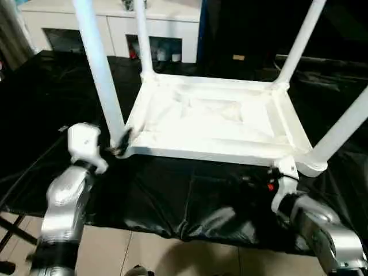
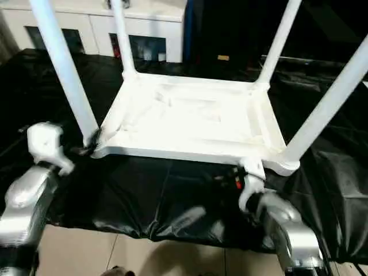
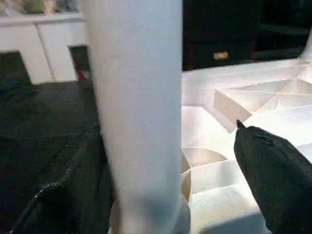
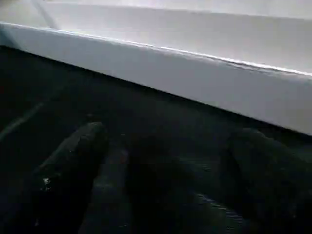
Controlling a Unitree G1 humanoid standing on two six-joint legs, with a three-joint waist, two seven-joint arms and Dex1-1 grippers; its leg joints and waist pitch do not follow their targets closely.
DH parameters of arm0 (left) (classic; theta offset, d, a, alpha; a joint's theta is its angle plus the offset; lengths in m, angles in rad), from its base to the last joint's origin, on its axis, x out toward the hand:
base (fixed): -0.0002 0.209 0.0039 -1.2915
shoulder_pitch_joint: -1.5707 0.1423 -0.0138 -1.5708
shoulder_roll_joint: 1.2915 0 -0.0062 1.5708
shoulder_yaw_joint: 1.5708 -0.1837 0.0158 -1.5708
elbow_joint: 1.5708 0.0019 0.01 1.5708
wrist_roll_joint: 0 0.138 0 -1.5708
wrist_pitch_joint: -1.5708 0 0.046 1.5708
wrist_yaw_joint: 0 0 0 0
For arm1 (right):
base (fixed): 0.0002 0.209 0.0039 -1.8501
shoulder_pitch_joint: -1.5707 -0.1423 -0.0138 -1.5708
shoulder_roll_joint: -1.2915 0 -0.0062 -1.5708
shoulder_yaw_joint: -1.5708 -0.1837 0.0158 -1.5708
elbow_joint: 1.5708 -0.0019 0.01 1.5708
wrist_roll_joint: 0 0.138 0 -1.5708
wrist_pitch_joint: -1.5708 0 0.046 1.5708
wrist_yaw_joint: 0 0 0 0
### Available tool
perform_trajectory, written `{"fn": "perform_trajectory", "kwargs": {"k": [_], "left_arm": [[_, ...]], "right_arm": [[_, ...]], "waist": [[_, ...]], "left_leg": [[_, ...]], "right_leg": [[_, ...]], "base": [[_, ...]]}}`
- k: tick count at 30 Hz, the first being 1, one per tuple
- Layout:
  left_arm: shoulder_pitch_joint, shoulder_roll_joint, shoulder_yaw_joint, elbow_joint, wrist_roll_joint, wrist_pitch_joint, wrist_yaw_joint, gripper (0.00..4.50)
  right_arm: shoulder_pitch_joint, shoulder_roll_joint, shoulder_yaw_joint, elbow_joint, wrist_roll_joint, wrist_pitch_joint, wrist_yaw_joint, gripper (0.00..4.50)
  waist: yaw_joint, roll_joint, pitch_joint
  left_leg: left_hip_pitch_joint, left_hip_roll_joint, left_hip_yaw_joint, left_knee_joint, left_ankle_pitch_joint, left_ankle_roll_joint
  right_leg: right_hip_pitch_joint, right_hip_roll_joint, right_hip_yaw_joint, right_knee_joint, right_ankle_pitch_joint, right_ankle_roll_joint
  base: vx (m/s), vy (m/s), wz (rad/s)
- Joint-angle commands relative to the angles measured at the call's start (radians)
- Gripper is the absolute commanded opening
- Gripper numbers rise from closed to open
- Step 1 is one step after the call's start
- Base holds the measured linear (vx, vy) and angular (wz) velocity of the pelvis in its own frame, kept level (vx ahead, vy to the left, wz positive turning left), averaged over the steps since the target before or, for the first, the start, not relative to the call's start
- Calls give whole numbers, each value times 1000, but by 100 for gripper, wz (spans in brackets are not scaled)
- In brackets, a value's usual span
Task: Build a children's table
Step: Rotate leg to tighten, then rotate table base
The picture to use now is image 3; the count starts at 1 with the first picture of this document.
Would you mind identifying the white plastic table leg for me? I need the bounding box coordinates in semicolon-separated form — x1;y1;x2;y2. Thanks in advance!
82;0;191;234

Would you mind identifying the black work surface mat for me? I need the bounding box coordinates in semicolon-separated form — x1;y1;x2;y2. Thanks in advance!
0;75;115;234

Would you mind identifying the white glass door cabinet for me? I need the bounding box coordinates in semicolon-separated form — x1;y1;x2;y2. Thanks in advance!
0;12;94;85

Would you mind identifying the red bottle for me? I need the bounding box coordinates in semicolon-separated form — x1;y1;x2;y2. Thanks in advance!
75;56;86;82

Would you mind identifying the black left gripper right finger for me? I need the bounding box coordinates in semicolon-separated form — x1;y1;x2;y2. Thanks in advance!
233;118;312;234

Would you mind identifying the white plastic table top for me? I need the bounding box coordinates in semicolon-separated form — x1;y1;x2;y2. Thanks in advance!
109;57;312;234

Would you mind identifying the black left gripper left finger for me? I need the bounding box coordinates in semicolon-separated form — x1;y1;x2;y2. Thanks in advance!
9;143;115;234

